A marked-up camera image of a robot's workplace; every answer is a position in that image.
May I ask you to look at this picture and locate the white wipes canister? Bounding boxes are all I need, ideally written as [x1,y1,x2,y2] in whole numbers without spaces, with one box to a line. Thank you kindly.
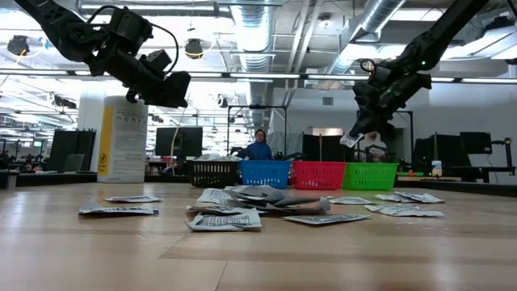
[96,95,149,184]

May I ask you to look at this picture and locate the white printed sachet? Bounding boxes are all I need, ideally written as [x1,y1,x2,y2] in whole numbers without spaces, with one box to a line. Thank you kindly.
[284,212,371,226]
[364,203,445,218]
[78,196,160,216]
[282,197,333,216]
[326,196,375,205]
[186,205,267,216]

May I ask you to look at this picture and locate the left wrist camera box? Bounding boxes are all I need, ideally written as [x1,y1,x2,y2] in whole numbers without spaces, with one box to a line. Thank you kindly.
[139,48,174,76]

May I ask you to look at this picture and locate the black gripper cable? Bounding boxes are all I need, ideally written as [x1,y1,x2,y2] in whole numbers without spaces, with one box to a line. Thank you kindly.
[86,6,180,76]
[359,58,377,77]

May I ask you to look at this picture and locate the black camera rig frame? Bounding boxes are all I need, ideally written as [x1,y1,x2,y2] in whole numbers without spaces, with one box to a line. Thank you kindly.
[356,108,415,163]
[226,103,288,162]

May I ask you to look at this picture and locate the black plastic basket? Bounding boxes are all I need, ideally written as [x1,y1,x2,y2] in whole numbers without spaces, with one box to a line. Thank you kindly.
[186,159,241,188]

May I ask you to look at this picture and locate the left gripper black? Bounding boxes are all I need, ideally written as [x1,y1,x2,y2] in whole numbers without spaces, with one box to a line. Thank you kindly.
[89,48,192,108]

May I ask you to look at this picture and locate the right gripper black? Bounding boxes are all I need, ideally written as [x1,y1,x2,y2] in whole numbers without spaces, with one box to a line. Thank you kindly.
[348,66,432,138]

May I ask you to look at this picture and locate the ceiling light strip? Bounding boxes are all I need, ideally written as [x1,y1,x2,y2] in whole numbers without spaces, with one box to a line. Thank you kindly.
[0,69,517,85]

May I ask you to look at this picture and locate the red plastic basket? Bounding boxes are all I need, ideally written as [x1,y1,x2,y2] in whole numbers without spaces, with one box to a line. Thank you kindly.
[290,160,347,191]

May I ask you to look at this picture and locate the blue plastic basket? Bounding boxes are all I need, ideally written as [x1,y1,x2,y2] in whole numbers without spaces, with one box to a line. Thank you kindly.
[238,159,292,190]

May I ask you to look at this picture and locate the black partition panel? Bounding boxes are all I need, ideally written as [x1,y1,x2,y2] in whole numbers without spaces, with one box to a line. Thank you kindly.
[48,129,98,173]
[301,133,367,162]

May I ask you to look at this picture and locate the black ceiling pendant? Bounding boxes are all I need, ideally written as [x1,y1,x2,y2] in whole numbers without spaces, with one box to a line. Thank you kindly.
[6,34,31,57]
[183,37,204,60]

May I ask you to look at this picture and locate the person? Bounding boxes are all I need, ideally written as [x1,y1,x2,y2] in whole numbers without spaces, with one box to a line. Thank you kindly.
[359,131,391,163]
[236,129,275,161]

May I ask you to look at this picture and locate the silver ceiling duct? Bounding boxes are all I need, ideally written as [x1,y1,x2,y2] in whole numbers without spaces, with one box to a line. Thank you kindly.
[229,0,280,134]
[322,0,407,78]

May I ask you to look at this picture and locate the crumpled white sachet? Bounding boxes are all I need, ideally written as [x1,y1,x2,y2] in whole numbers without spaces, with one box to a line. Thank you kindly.
[186,208,263,232]

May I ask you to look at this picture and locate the green plastic basket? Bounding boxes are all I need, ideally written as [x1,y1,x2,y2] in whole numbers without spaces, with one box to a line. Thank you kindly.
[342,162,400,192]

